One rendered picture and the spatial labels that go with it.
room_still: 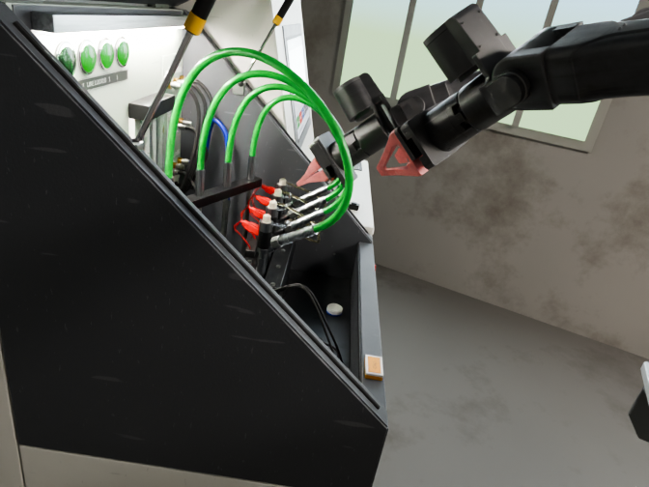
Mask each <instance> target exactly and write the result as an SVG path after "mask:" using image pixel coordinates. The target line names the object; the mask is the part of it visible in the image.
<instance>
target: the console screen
mask: <svg viewBox="0 0 649 487"><path fill-rule="evenodd" d="M282 30H283V39H284V47H285V55H286V64H287V67H289V68H290V69H292V70H293V71H294V72H295V73H297V74H298V75H299V76H300V77H301V78H302V79H303V80H304V81H305V82H306V83H307V80H306V70H305V61H304V51H303V41H302V32H301V24H290V25H282ZM291 107H292V115H293V123H294V132H295V141H296V143H297V145H298V147H299V148H300V149H301V146H302V144H303V141H304V139H305V136H306V134H307V132H308V130H309V128H310V125H311V119H310V109H309V107H308V106H307V105H305V104H303V103H300V102H297V101H293V100H291Z"/></svg>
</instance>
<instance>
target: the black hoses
mask: <svg viewBox="0 0 649 487"><path fill-rule="evenodd" d="M195 83H197V84H199V85H200V86H201V88H202V89H203V90H204V91H205V93H206V94H207V96H208V98H209V101H210V105H211V103H212V95H211V93H210V92H209V90H208V89H207V87H206V86H205V85H204V84H203V83H202V82H201V81H200V80H197V79H195V80H194V82H193V83H192V85H191V86H192V87H193V88H194V89H195V90H196V91H197V93H198V94H199V96H200V98H201V100H202V103H203V107H204V115H203V123H202V128H203V125H204V122H205V118H206V115H207V113H208V107H207V102H206V99H205V97H204V95H203V93H202V91H201V90H200V89H199V87H198V86H197V85H196V84H195ZM188 92H189V94H190V95H191V96H192V97H193V99H194V102H195V105H196V111H197V120H196V129H195V128H194V127H192V126H185V127H184V128H185V129H191V130H192V131H193V132H194V133H195V139H194V144H193V149H192V154H191V158H190V161H189V165H188V167H187V170H186V172H184V171H178V175H184V178H183V183H182V184H178V182H175V185H176V186H178V187H180V190H181V192H182V193H183V194H185V193H186V192H188V191H189V190H190V189H193V190H194V191H195V184H194V182H195V178H196V173H195V170H196V168H197V164H198V152H199V144H200V138H201V133H202V129H201V133H200V124H201V110H200V104H199V101H198V99H197V97H196V95H195V93H194V92H193V91H192V89H191V88H190V89H189V91H188ZM199 133H200V134H199ZM198 140H199V141H198ZM194 173H195V175H194ZM193 175H194V176H193Z"/></svg>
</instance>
